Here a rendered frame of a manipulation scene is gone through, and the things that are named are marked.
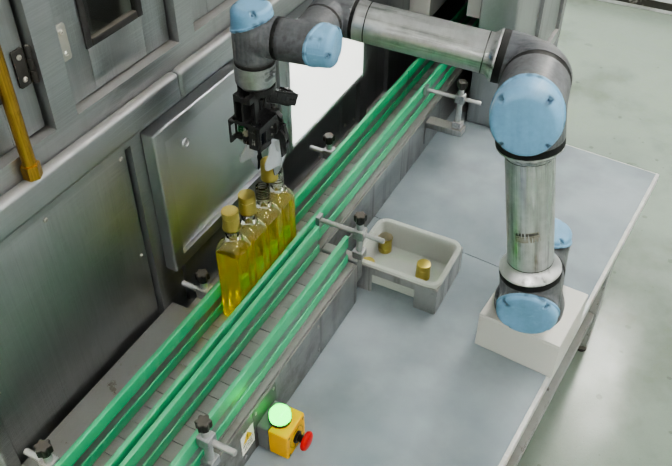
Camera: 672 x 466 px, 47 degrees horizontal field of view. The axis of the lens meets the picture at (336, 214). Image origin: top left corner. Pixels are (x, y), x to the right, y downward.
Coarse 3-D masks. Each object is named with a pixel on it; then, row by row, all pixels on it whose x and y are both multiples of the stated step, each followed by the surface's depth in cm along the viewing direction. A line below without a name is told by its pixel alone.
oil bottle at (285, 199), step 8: (272, 192) 164; (280, 192) 164; (288, 192) 165; (272, 200) 164; (280, 200) 163; (288, 200) 165; (280, 208) 164; (288, 208) 166; (288, 216) 167; (288, 224) 169; (288, 232) 170; (288, 240) 171
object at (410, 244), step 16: (384, 224) 196; (400, 224) 194; (368, 240) 190; (400, 240) 197; (416, 240) 194; (432, 240) 192; (448, 240) 190; (368, 256) 192; (384, 256) 196; (400, 256) 196; (416, 256) 196; (432, 256) 194; (448, 256) 192; (400, 272) 181; (432, 272) 191; (448, 272) 182
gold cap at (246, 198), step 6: (240, 192) 153; (246, 192) 153; (252, 192) 153; (240, 198) 151; (246, 198) 151; (252, 198) 152; (240, 204) 152; (246, 204) 152; (252, 204) 152; (240, 210) 154; (246, 210) 153; (252, 210) 153; (246, 216) 154
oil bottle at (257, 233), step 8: (256, 224) 156; (264, 224) 158; (240, 232) 156; (248, 232) 155; (256, 232) 156; (264, 232) 158; (256, 240) 156; (264, 240) 160; (256, 248) 157; (264, 248) 161; (256, 256) 159; (264, 256) 162; (256, 264) 160; (264, 264) 163; (256, 272) 161; (264, 272) 164; (256, 280) 163
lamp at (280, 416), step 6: (276, 408) 151; (282, 408) 151; (288, 408) 151; (270, 414) 150; (276, 414) 150; (282, 414) 150; (288, 414) 150; (270, 420) 151; (276, 420) 149; (282, 420) 149; (288, 420) 150; (276, 426) 150; (282, 426) 150
